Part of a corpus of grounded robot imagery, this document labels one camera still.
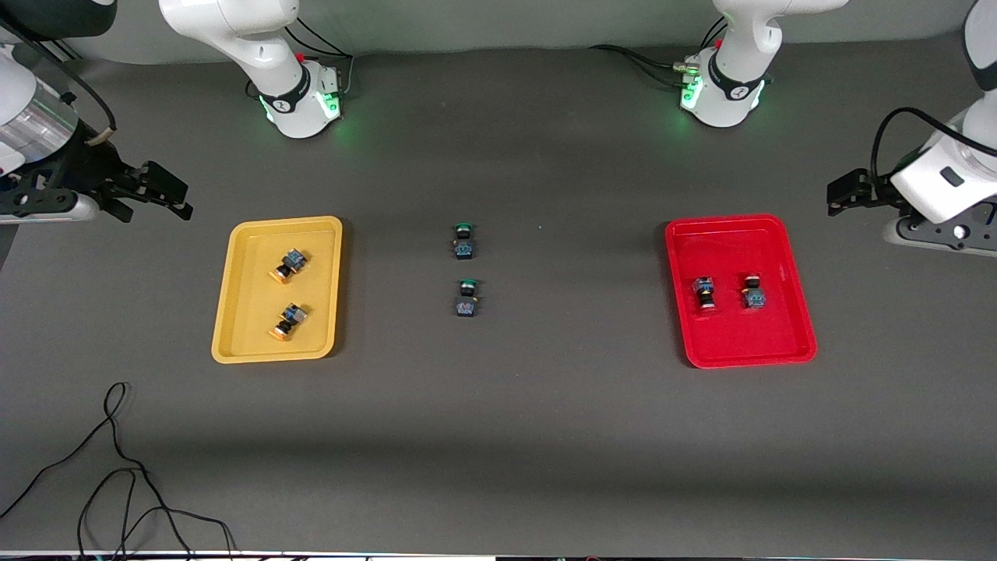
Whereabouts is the yellow plastic tray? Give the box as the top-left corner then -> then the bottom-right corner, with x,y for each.
211,216 -> 344,365

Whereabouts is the black left arm base cable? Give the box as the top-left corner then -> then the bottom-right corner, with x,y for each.
590,44 -> 696,86

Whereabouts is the red plastic tray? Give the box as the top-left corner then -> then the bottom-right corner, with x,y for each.
664,213 -> 819,369

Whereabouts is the black right arm base cable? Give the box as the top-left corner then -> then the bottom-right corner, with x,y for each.
283,12 -> 356,99

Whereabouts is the thin black loose cable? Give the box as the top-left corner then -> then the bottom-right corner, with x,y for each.
0,382 -> 236,559

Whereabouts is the yellow mushroom push button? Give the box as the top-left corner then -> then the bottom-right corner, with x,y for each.
270,248 -> 310,284
270,302 -> 309,342

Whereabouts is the aluminium frame rail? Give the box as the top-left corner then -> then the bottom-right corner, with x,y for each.
31,35 -> 83,62

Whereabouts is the black arm base cable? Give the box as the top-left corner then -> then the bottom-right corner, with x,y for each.
283,12 -> 356,99
590,44 -> 696,86

